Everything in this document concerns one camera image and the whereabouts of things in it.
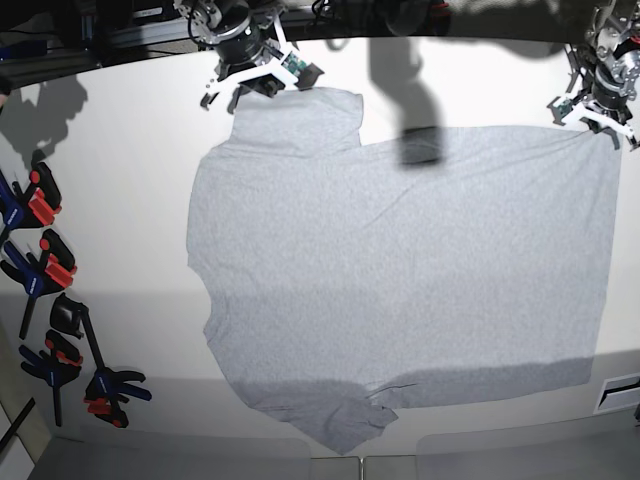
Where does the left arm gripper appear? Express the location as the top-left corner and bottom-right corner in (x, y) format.
(548, 29), (639, 150)

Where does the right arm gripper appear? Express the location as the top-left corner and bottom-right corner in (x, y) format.
(199, 1), (324, 113)

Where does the grey T-shirt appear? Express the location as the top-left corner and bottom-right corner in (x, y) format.
(186, 88), (621, 454)

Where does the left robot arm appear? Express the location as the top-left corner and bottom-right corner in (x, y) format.
(548, 1), (639, 150)

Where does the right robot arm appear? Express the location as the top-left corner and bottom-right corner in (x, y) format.
(174, 1), (324, 114)

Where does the upper blue red clamp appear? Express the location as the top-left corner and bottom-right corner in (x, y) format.
(1, 161), (62, 244)

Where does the blue red clamp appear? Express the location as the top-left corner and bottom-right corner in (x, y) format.
(1, 161), (62, 244)
(18, 329), (83, 427)
(1, 228), (77, 340)

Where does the white table label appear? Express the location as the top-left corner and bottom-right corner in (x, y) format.
(594, 373), (639, 415)

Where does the middle blue red clamp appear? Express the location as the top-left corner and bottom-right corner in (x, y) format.
(1, 228), (77, 340)

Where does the long bar clamp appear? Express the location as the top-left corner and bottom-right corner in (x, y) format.
(50, 293), (152, 429)

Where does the lower blue red clamp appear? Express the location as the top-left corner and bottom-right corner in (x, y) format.
(18, 329), (83, 427)

